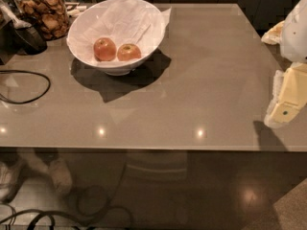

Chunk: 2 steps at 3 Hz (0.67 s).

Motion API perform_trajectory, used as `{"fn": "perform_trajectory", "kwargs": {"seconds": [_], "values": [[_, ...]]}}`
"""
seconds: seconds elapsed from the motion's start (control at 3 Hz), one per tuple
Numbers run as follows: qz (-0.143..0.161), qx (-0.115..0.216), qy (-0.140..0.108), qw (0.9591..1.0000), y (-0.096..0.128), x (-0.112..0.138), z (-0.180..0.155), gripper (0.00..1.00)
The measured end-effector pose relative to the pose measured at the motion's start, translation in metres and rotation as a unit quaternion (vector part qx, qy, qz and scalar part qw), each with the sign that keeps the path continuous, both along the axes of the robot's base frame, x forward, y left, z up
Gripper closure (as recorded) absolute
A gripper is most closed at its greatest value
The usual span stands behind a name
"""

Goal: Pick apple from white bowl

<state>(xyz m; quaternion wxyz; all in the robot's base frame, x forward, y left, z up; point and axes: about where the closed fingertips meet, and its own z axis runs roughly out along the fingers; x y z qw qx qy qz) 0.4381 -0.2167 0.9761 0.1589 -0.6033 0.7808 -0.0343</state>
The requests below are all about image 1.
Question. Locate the black appliance with scoop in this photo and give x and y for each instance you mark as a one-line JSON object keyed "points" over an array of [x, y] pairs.
{"points": [[26, 32]]}

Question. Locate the glass jar of dried chips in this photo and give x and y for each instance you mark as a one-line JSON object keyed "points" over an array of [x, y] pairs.
{"points": [[50, 15]]}

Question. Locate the white bowl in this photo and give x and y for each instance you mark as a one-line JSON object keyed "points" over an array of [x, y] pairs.
{"points": [[96, 27]]}

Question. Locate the red apple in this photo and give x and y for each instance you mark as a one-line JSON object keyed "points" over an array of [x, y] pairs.
{"points": [[128, 52], [104, 49]]}

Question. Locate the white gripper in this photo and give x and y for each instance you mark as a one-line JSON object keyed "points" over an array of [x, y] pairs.
{"points": [[295, 33]]}

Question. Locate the white paper napkin liner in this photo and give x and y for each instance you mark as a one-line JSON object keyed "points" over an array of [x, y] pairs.
{"points": [[128, 19]]}

